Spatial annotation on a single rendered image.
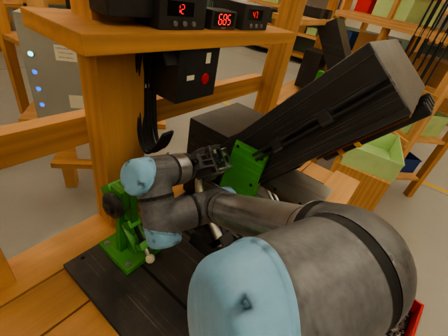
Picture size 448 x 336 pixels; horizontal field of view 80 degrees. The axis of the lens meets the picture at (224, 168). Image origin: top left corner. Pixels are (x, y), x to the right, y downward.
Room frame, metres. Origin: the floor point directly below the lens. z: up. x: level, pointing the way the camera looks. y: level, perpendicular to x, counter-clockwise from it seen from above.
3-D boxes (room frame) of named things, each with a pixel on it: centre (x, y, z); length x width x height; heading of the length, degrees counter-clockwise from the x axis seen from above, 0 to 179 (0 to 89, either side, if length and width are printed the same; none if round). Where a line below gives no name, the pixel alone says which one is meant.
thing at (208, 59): (0.81, 0.18, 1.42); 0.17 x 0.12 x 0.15; 148
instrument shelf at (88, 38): (0.94, 0.16, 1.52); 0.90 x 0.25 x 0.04; 148
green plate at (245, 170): (0.70, -0.07, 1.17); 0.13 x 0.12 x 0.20; 148
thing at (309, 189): (0.81, -0.19, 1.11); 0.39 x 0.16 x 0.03; 58
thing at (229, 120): (0.96, 0.00, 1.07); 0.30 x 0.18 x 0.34; 148
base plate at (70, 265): (0.80, -0.06, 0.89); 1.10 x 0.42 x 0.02; 148
